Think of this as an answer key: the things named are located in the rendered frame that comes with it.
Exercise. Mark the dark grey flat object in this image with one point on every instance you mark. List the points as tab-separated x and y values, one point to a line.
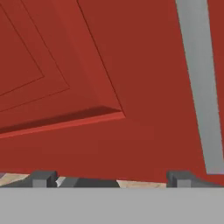
93	183

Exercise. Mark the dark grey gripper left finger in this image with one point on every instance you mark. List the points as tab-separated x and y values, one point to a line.
39	178

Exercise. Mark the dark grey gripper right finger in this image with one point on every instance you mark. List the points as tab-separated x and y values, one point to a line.
182	179

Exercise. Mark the red panelled cabinet door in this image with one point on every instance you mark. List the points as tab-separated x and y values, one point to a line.
52	64

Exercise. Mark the red plain cabinet door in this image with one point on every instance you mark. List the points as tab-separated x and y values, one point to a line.
151	87

